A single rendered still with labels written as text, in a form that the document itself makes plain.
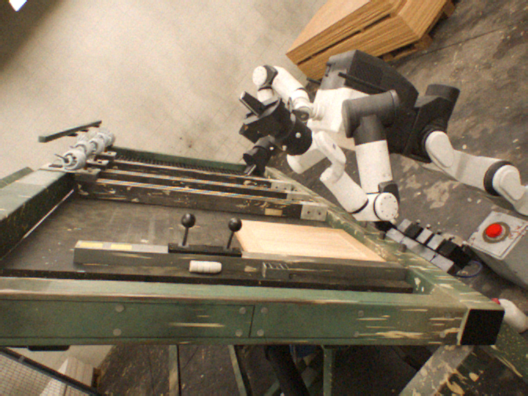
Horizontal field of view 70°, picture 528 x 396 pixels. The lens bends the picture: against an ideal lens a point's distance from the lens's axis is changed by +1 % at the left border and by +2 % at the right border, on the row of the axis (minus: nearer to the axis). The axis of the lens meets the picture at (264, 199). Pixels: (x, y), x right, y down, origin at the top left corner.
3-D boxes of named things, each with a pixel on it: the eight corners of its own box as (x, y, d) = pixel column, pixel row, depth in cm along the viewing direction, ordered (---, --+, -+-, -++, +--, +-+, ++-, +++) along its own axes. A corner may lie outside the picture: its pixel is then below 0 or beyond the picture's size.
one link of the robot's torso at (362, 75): (390, 84, 152) (311, 53, 141) (449, 79, 120) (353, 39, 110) (364, 155, 157) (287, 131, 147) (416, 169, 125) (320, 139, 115)
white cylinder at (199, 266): (189, 273, 97) (220, 275, 99) (191, 263, 97) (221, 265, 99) (188, 269, 100) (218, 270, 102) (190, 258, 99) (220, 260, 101)
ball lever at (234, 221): (233, 258, 104) (244, 225, 96) (219, 257, 103) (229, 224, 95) (232, 247, 107) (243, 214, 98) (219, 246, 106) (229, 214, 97)
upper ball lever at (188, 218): (189, 255, 101) (197, 221, 92) (175, 254, 100) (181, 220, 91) (189, 244, 104) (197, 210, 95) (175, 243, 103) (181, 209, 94)
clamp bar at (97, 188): (326, 222, 174) (337, 172, 169) (38, 195, 142) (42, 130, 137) (318, 216, 184) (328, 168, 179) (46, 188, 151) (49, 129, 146)
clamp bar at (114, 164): (291, 196, 224) (298, 155, 219) (71, 170, 192) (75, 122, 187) (285, 192, 234) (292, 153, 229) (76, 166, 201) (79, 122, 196)
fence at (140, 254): (404, 280, 119) (406, 268, 118) (73, 262, 93) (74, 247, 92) (394, 273, 124) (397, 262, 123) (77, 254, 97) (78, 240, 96)
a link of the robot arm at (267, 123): (273, 119, 84) (307, 147, 91) (283, 86, 88) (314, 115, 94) (238, 134, 93) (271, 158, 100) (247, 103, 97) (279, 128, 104)
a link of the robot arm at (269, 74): (262, 54, 159) (293, 85, 149) (281, 60, 168) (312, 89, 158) (249, 78, 165) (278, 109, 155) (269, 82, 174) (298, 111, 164)
